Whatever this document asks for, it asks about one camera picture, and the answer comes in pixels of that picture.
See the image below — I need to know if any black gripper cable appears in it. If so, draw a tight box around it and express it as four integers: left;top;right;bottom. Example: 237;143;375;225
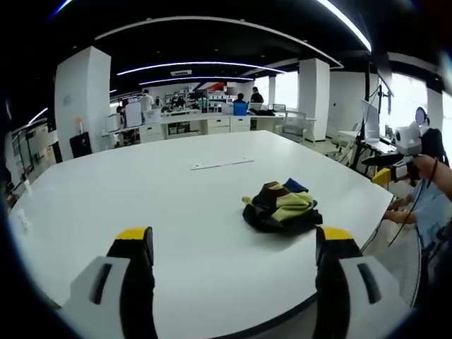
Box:
387;178;434;247

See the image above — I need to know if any white square pillar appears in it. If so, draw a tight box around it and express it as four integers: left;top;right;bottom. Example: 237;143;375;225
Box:
54;45;112;162
297;58;331;142

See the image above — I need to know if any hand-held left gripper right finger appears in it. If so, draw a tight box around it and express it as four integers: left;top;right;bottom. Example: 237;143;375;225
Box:
314;225;412;339

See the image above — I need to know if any grey office chair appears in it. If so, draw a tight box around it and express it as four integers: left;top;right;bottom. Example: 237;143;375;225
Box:
281;110;308;143

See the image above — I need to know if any white storage box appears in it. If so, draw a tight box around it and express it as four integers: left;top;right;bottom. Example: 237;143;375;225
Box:
125;102;143;128

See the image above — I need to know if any multicoloured garment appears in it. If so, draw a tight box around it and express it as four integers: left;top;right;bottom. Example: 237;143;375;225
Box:
242;178;324;234

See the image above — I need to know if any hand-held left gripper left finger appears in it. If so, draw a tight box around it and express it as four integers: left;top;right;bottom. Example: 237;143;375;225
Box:
61;226;158;339

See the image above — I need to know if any white computer monitor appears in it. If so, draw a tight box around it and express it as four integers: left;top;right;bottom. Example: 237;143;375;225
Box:
359;98;381;143

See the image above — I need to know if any black bag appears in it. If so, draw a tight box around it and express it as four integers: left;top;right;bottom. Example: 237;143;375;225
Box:
69;131;94;159

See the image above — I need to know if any white table cable cover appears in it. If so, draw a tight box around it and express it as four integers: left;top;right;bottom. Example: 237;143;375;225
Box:
190;160;256;172

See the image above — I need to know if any white drawer cabinet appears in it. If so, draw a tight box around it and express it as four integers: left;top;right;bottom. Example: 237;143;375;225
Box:
139;123;162;143
206;117;230;134
230;116;251;133

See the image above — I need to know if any person's right hand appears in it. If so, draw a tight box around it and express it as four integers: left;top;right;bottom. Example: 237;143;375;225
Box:
405;154;442;189

